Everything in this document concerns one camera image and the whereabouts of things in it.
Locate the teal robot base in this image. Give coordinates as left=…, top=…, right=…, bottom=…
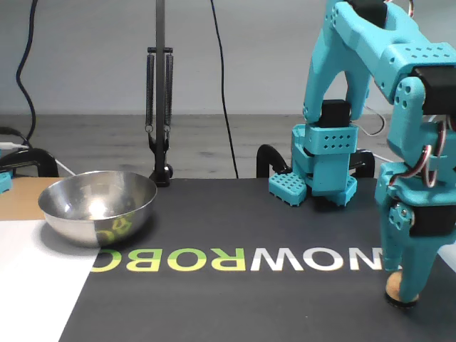
left=267, top=124, right=359, bottom=208

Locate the thin black hanging cable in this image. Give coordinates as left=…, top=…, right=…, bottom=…
left=209, top=0, right=240, bottom=180

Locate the black table clamp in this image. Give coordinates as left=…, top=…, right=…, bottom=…
left=348, top=148, right=376, bottom=179
left=256, top=143, right=291, bottom=180

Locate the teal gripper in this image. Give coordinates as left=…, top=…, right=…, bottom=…
left=374, top=162, right=456, bottom=304

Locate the metal bowl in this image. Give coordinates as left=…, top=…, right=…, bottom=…
left=37, top=170, right=158, bottom=249

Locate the black cable with plug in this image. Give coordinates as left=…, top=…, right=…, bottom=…
left=0, top=126, right=31, bottom=147

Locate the small teal printed part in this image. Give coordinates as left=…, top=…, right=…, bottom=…
left=0, top=170, right=14, bottom=195

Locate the tan ball with black base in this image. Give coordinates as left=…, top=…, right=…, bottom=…
left=383, top=271, right=420, bottom=309

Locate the black WOWROBO mat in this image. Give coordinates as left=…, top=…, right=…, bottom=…
left=58, top=177, right=456, bottom=342

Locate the black C clamp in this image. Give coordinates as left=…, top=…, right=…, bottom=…
left=0, top=148, right=61, bottom=178

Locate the dark blue hanging cable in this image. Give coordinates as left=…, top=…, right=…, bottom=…
left=15, top=0, right=39, bottom=149

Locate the white cable with plug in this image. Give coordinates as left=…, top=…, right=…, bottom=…
left=0, top=141, right=78, bottom=177

